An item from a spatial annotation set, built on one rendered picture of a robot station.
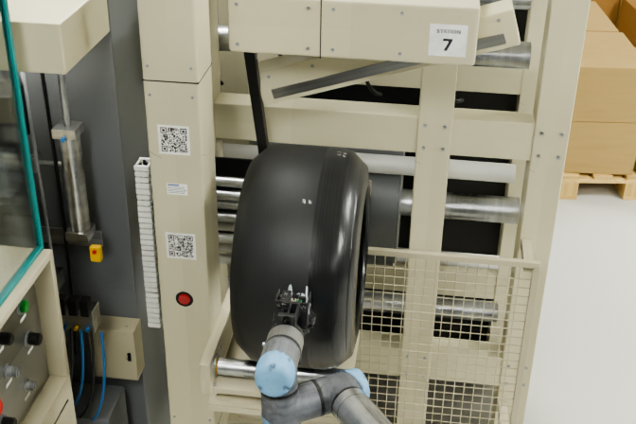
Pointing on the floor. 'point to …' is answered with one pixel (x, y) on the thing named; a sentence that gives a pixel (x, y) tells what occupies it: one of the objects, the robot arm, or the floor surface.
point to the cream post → (168, 273)
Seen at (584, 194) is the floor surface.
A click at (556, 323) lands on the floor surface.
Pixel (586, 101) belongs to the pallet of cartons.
